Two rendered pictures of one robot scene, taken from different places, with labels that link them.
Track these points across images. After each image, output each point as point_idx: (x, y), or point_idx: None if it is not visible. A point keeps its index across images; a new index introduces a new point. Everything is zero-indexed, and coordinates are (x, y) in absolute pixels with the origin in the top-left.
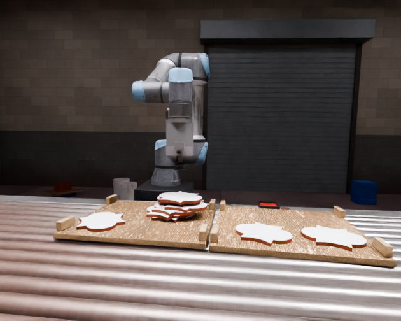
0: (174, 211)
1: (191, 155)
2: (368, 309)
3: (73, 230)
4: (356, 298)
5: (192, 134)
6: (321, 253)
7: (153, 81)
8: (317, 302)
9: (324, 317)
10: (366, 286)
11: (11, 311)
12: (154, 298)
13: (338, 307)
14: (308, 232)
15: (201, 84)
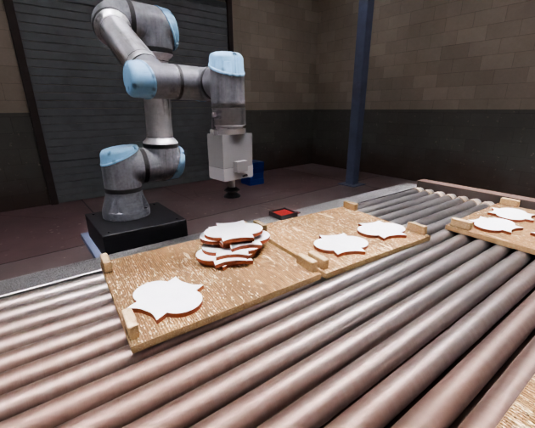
0: (245, 250)
1: (251, 176)
2: (460, 273)
3: (155, 328)
4: (442, 270)
5: (251, 148)
6: (397, 246)
7: (162, 64)
8: (442, 283)
9: (449, 290)
10: (432, 259)
11: None
12: (366, 340)
13: (451, 280)
14: (367, 232)
15: (167, 59)
